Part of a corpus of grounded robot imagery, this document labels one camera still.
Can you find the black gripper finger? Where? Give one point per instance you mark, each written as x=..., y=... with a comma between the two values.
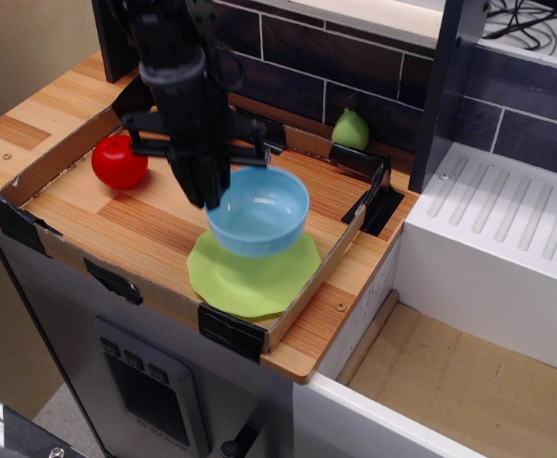
x=217, y=172
x=194, y=175

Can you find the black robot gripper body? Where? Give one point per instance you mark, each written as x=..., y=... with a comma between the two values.
x=192, y=118

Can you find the light blue plastic bowl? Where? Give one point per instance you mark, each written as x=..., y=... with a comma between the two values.
x=262, y=213

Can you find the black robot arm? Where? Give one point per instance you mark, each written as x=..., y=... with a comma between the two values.
x=168, y=32

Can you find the green plastic plate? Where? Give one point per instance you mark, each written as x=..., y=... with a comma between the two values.
x=251, y=288

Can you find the red toy apple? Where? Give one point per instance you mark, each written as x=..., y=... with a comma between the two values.
x=115, y=164

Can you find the cardboard tray with black tape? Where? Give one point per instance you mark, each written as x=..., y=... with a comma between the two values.
x=140, y=239

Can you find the green toy pear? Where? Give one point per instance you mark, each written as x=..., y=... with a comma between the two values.
x=351, y=130

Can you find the toy oven door panel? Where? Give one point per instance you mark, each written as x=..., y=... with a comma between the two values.
x=157, y=389

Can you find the white toy sink unit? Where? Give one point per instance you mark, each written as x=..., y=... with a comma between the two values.
x=452, y=348

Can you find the dark grey left post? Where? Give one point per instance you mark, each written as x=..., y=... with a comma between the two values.
x=119, y=57

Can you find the dark grey vertical post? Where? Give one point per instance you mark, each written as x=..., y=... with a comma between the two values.
x=462, y=26

